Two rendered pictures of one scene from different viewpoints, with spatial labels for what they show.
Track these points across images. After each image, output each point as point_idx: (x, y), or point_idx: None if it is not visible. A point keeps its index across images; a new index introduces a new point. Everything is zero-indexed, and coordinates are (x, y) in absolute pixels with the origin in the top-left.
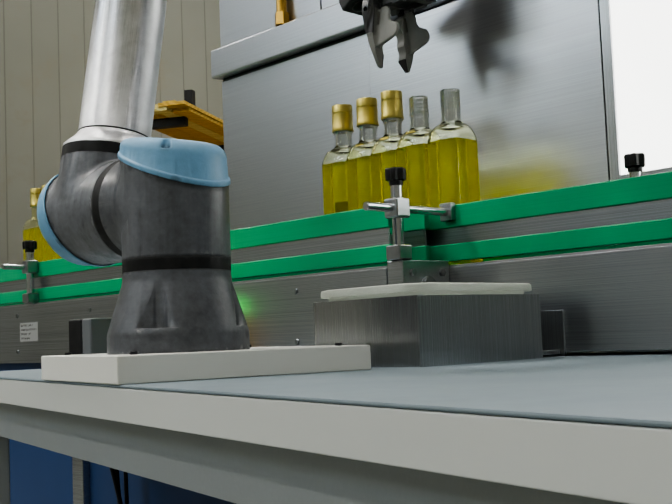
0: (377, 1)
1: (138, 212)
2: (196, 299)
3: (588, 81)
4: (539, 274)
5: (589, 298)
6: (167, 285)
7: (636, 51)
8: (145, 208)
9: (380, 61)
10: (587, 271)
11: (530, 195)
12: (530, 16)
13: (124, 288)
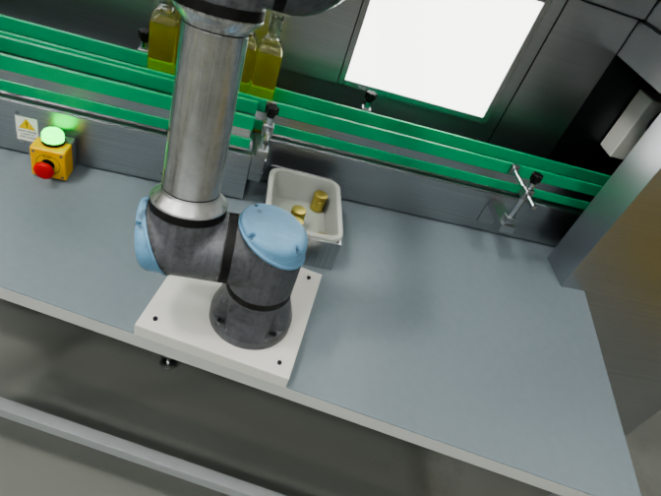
0: None
1: (272, 286)
2: (288, 312)
3: (346, 20)
4: (325, 160)
5: (348, 178)
6: (279, 314)
7: (381, 18)
8: (278, 285)
9: None
10: (352, 167)
11: (329, 118)
12: None
13: (248, 316)
